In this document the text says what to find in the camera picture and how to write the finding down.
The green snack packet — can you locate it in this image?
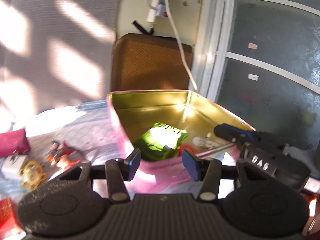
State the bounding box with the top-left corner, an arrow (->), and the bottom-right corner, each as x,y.
133,122 -> 189,161

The red anime figurine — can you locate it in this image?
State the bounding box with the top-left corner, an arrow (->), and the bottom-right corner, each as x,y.
45,140 -> 81,171

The gold ornate trinket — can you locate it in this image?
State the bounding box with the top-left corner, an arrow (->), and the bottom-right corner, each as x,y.
18,161 -> 47,191

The white rectangular box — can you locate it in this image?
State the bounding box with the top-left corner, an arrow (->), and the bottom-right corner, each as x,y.
1,155 -> 29,180

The magenta wallet box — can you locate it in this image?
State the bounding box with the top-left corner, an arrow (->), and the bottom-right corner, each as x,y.
0,128 -> 31,158

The red cigarette box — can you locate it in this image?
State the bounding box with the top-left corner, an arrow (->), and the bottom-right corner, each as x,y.
1,197 -> 21,239

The cream plastic clip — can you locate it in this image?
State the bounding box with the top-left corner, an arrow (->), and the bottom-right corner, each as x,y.
192,133 -> 224,150

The blue patterned bedsheet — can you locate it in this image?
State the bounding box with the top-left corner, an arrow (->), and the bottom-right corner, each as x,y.
0,99 -> 241,240

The pink macaron biscuit tin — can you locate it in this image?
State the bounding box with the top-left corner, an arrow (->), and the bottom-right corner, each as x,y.
107,90 -> 252,194

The frosted glass door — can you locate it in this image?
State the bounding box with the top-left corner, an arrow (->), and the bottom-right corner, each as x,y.
192,0 -> 319,150

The white power strip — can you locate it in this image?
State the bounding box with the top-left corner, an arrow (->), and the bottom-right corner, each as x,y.
142,0 -> 173,23

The grey padded backboard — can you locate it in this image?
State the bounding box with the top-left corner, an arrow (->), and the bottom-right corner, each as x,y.
1,0 -> 120,122

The white power cable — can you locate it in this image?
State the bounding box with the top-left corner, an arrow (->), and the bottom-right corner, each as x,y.
162,0 -> 199,91

